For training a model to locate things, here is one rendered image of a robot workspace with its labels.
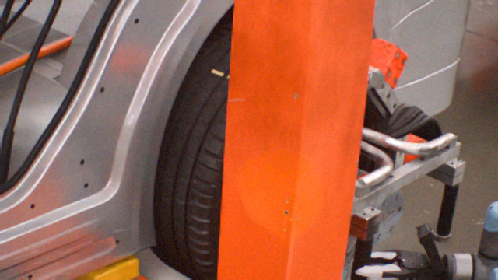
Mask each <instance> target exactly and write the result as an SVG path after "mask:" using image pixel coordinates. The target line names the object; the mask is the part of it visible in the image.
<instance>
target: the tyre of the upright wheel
mask: <svg viewBox="0 0 498 280"><path fill-rule="evenodd" d="M232 36H233V22H231V23H227V24H226V25H224V26H221V27H220V29H218V30H216V31H214V32H213V33H211V34H210V35H208V37H207V38H206V40H204V42H203V44H202V46H201V48H200V49H199V51H198V53H197V54H196V56H195V59H193V62H192V63H191V65H190V68H189V69H188V72H187V74H186V76H185V78H184V79H183V81H182V83H181V86H180V89H179V91H178V93H177V97H176V99H175V102H174V103H173V106H172V108H171V111H170V116H169V118H168V121H167V126H166V129H165V132H164V136H163V142H162V145H161V149H160V153H159V157H158V162H157V167H156V177H155V185H154V188H155V194H154V227H155V234H156V246H155V247H154V246H153V247H150V249H151V250H152V252H153V253H154V254H155V255H156V256H157V257H158V258H159V259H160V260H161V261H163V263H164V264H166V265H167V266H169V267H171V268H172V269H174V270H175V271H179V272H180V273H181V274H183V275H185V276H187V277H188V278H190V279H191V280H217V276H218V263H219V238H220V224H221V211H222V199H221V198H222V197H223V171H224V157H225V143H226V117H227V104H228V89H229V76H230V50H232Z"/></svg>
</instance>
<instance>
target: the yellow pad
mask: <svg viewBox="0 0 498 280"><path fill-rule="evenodd" d="M139 278H140V274H139V260H138V259H137V257H134V256H133V255H132V256H130V257H126V258H125V259H123V260H121V261H119V262H116V263H115V262H114V263H113V264H110V265H108V266H106V267H104V268H102V269H98V270H96V271H94V272H92V273H89V274H88V275H84V276H82V277H80V278H78V279H76V280H135V279H139Z"/></svg>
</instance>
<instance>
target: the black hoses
mask: <svg viewBox="0 0 498 280"><path fill-rule="evenodd" d="M409 122H410V123H409ZM380 134H382V135H386V136H389V137H392V138H396V139H400V138H402V137H405V136H406V135H410V134H411V135H414V136H417V137H419V138H422V139H424V140H426V141H428V142H430V141H432V140H434V139H436V138H439V137H440V136H441V135H443V134H442V133H441V130H440V126H439V123H438V120H437V119H436V118H435V117H433V116H428V115H427V114H425V113H424V112H423V111H422V110H421V108H419V107H417V106H411V105H409V104H407V103H404V104H402V105H400V106H398V107H397V108H396V109H395V111H394V112H393V114H392V115H391V117H390V119H389V121H388V122H387V124H386V125H385V127H384V130H383V131H382V132H380ZM370 145H372V146H374V148H376V149H379V150H382V151H384V152H387V153H391V152H393V150H390V149H386V147H385V148H384V147H383V146H381V145H377V144H375V143H372V142H370Z"/></svg>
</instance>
